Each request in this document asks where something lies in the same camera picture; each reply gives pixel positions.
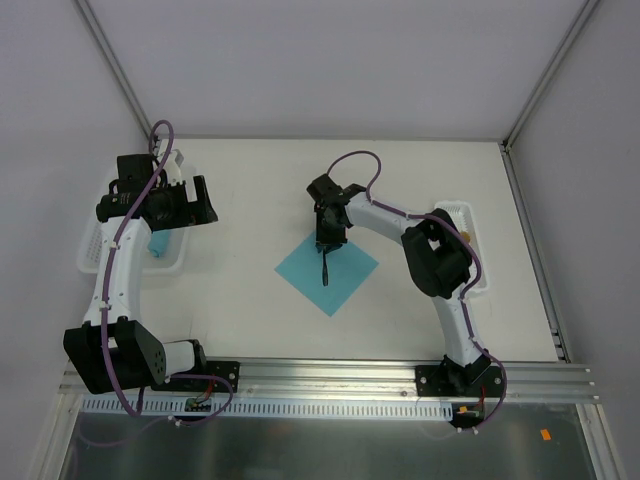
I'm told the silver fork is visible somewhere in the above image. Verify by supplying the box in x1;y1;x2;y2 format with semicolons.
322;249;329;287

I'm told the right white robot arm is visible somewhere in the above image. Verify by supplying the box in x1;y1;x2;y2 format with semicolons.
307;174;491;396

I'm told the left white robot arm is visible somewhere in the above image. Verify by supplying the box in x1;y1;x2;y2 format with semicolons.
63;149;218;394

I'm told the blue paper napkin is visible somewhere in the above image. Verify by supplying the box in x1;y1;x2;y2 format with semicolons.
275;233;378;317

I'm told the rolled blue napkin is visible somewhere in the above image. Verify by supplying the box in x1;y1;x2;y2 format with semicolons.
147;230;171;258

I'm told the left white plastic basket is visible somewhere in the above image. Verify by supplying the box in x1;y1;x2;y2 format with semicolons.
76;217;190;276

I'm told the right white plastic tray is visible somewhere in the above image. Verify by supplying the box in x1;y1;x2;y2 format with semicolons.
435;200;490;298

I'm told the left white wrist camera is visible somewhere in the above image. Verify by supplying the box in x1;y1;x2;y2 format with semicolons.
156;149;184;187

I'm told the aluminium mounting rail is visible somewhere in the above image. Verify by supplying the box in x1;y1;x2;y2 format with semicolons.
58;357;601;404

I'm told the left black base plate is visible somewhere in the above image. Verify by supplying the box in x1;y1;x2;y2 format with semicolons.
151;360;241;393

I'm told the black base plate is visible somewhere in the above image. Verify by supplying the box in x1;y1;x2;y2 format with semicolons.
414;365;505;398
151;360;241;393

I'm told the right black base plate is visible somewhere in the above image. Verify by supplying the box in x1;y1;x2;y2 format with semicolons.
414;365;505;398

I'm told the white slotted cable duct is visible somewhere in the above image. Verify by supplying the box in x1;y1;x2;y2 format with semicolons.
79;396;455;421

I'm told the left aluminium frame post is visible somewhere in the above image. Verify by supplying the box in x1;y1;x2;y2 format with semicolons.
71;0;152;140

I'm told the aluminium frame post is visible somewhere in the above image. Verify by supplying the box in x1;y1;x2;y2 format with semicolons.
502;0;602;152
71;0;152;140

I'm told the right aluminium frame post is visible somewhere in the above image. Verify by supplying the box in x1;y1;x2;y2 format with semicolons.
502;0;602;152

